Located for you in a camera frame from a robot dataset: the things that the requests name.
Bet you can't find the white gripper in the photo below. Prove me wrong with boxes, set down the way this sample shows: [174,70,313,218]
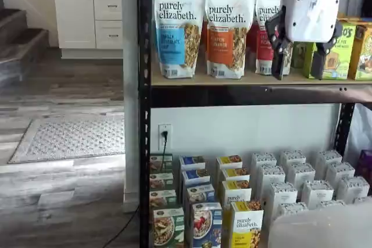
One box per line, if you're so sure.
[264,0,344,81]

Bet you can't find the green Bobo's apple pie box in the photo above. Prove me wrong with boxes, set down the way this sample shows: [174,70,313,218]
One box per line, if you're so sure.
[307,20,357,81]
[292,41,313,77]

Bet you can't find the yellow Bobo's box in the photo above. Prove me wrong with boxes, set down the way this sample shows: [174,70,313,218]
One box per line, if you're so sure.
[347,23,372,81]

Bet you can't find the yellow purely elizabeth box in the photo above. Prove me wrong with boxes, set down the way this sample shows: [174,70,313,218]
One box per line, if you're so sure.
[216,154,244,170]
[222,179,252,205]
[230,200,264,248]
[220,166,251,184]

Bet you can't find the purple box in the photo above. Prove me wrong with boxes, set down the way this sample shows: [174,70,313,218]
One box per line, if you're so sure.
[356,149,372,185]

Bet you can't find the green apple cinnamon oatmeal box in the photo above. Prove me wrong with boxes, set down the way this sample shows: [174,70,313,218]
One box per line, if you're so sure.
[149,172,174,192]
[149,153,174,175]
[149,189,177,211]
[153,207,186,248]

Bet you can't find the red purely elizabeth granola bag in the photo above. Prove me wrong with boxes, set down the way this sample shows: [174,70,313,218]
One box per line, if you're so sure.
[245,23,259,70]
[255,0,294,76]

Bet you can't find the orange purely elizabeth granola bag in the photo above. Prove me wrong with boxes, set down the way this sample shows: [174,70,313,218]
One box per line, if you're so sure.
[201,21,209,70]
[205,0,257,80]

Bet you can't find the blue purely elizabeth granola bag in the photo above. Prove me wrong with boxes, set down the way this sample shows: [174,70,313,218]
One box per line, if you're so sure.
[153,0,208,80]

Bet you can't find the black metal shelving rack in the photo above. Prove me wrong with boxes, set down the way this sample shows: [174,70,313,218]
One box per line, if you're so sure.
[136,0,372,248]

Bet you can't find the white kitchen cabinet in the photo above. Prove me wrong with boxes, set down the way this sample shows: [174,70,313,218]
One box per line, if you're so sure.
[52,0,124,59]

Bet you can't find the grey patterned floor rug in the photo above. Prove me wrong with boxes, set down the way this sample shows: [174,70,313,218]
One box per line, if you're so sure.
[8,114,126,164]

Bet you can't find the dark wooden stairs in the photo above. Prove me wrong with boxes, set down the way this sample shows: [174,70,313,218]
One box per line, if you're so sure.
[0,0,49,86]

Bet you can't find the white wall outlet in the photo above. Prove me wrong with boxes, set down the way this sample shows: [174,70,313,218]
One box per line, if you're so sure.
[158,123,173,150]

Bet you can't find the black power plug cable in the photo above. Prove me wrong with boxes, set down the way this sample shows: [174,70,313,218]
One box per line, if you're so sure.
[161,131,170,173]

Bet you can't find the black floor cable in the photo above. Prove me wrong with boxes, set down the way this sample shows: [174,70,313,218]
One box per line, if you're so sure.
[101,204,140,248]

